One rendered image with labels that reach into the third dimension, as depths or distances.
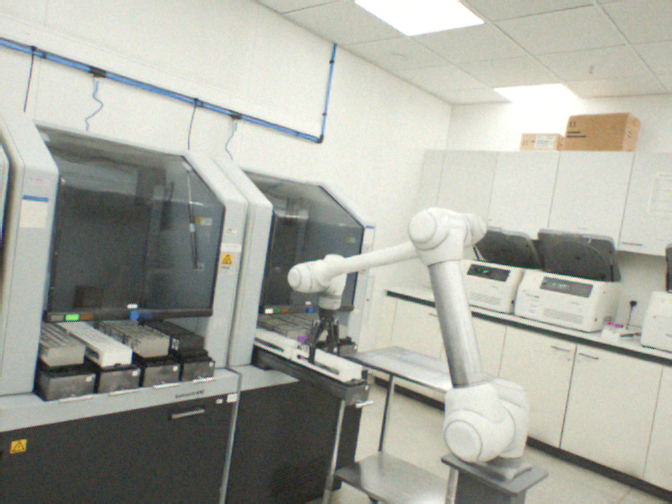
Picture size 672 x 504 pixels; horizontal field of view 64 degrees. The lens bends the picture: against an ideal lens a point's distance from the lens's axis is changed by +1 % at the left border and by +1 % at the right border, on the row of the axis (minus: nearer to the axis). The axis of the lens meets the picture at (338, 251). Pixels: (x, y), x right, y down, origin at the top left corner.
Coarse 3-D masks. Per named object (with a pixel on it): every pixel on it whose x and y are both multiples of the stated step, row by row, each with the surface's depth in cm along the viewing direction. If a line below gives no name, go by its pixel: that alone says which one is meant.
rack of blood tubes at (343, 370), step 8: (296, 352) 217; (304, 352) 215; (320, 352) 219; (296, 360) 217; (304, 360) 217; (320, 360) 208; (328, 360) 208; (336, 360) 210; (344, 360) 211; (320, 368) 215; (328, 368) 217; (336, 368) 202; (344, 368) 200; (352, 368) 202; (360, 368) 205; (336, 376) 202; (344, 376) 199; (352, 376) 203
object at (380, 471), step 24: (360, 360) 234; (384, 360) 239; (408, 360) 246; (432, 360) 253; (432, 384) 212; (384, 408) 274; (336, 432) 240; (384, 432) 273; (336, 456) 241; (384, 456) 267; (360, 480) 238; (384, 480) 242; (408, 480) 245; (432, 480) 249
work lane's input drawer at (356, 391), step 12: (264, 360) 227; (276, 360) 222; (288, 360) 219; (288, 372) 217; (300, 372) 212; (312, 372) 209; (312, 384) 208; (324, 384) 203; (336, 384) 199; (348, 384) 197; (360, 384) 202; (336, 396) 199; (348, 396) 197; (360, 396) 202
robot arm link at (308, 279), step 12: (372, 252) 193; (384, 252) 191; (396, 252) 191; (408, 252) 189; (300, 264) 195; (312, 264) 195; (324, 264) 195; (336, 264) 191; (348, 264) 191; (360, 264) 191; (372, 264) 191; (384, 264) 192; (288, 276) 195; (300, 276) 192; (312, 276) 193; (324, 276) 193; (336, 276) 194; (300, 288) 193; (312, 288) 195; (324, 288) 199
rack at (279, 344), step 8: (256, 336) 234; (264, 336) 232; (272, 336) 234; (280, 336) 237; (256, 344) 234; (264, 344) 234; (272, 344) 238; (280, 344) 224; (288, 344) 225; (296, 344) 226; (280, 352) 224; (288, 352) 221
